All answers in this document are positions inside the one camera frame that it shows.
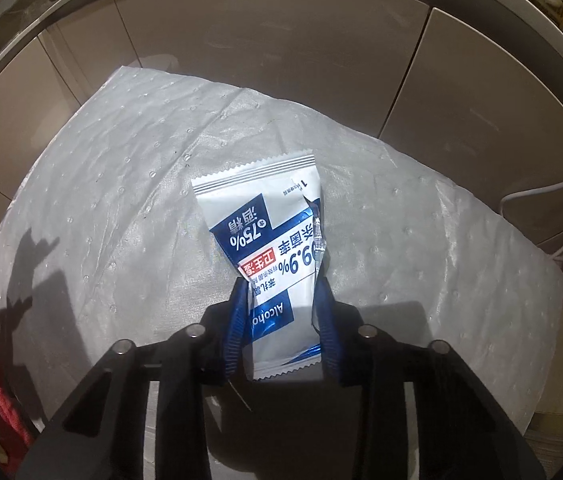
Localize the grey kitchen cabinet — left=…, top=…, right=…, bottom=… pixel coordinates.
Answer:
left=0, top=0, right=563, bottom=201

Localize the blue white wipe packet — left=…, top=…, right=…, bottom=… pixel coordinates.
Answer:
left=192, top=154, right=330, bottom=384

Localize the silver padded mat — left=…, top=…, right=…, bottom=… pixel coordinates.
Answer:
left=0, top=65, right=563, bottom=442

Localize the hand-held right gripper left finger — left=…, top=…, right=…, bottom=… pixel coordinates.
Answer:
left=14, top=277, right=255, bottom=480

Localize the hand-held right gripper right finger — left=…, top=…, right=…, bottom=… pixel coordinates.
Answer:
left=311, top=275, right=547, bottom=480

